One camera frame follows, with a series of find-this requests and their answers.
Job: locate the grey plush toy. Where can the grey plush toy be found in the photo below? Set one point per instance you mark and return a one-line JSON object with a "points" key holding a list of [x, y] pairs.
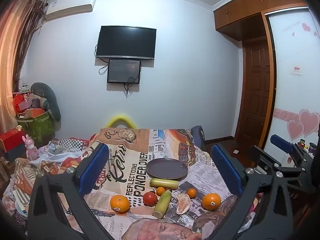
{"points": [[51, 100]]}

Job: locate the pile of red boxes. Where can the pile of red boxes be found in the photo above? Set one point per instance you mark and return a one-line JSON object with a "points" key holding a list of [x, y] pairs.
{"points": [[25, 102]]}

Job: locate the peeled sugarcane piece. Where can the peeled sugarcane piece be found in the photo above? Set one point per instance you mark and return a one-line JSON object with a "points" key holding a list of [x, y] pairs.
{"points": [[163, 183], [162, 203]]}

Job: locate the dark purple plate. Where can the dark purple plate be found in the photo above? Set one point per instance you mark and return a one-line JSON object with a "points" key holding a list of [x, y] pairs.
{"points": [[167, 168]]}

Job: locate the black wall television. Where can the black wall television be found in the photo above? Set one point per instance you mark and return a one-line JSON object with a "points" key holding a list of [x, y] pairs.
{"points": [[126, 42]]}

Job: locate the pink rabbit toy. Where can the pink rabbit toy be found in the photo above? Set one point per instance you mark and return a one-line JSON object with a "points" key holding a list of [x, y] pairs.
{"points": [[31, 148]]}

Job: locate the red tomato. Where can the red tomato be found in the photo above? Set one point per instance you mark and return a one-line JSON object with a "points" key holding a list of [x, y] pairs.
{"points": [[150, 198]]}

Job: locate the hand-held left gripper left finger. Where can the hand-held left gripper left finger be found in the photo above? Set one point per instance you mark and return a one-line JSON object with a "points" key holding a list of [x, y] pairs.
{"points": [[96, 166]]}

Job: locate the white air conditioner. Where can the white air conditioner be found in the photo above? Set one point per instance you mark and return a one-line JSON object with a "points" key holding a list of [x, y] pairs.
{"points": [[70, 6]]}

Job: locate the small mandarin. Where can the small mandarin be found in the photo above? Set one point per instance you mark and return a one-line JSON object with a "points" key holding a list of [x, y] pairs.
{"points": [[191, 193], [160, 191]]}

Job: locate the white wardrobe door with hearts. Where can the white wardrobe door with hearts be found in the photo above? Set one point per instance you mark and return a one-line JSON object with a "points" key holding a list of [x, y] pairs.
{"points": [[292, 92]]}

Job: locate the pile of clothes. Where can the pile of clothes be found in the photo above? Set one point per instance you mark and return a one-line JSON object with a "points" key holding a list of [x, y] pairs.
{"points": [[37, 170]]}

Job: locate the wooden overhead cabinets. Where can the wooden overhead cabinets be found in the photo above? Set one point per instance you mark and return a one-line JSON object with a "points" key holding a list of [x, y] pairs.
{"points": [[240, 7]]}

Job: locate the printed newspaper-pattern blanket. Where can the printed newspaper-pattern blanket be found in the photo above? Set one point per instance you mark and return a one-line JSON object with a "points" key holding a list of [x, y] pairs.
{"points": [[135, 160]]}

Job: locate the brown patterned curtain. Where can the brown patterned curtain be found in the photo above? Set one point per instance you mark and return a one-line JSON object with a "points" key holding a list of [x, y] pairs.
{"points": [[12, 55]]}

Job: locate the large orange with sticker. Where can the large orange with sticker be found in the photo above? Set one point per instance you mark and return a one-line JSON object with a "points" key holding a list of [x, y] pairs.
{"points": [[211, 201], [120, 203]]}

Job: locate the brown wooden door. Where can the brown wooden door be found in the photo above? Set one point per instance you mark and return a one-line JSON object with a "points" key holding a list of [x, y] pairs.
{"points": [[255, 92]]}

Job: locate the peeled pomelo segment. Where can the peeled pomelo segment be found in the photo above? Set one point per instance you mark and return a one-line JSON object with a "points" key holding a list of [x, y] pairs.
{"points": [[183, 203]]}

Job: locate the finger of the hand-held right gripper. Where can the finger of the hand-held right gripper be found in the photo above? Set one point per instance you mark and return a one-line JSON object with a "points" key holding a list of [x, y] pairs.
{"points": [[262, 155], [282, 143]]}

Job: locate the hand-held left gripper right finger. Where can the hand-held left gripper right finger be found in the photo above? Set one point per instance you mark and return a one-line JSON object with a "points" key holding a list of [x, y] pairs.
{"points": [[225, 167]]}

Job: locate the dark backpack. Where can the dark backpack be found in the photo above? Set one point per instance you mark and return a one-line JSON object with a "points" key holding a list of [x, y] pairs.
{"points": [[198, 137]]}

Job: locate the small black wall monitor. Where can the small black wall monitor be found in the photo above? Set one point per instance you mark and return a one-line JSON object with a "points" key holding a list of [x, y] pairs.
{"points": [[123, 71]]}

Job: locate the red gift box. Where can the red gift box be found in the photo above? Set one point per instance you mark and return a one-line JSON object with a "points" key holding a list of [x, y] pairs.
{"points": [[11, 140]]}

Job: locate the green patterned box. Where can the green patterned box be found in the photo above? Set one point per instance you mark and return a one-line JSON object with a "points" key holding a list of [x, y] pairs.
{"points": [[38, 127]]}

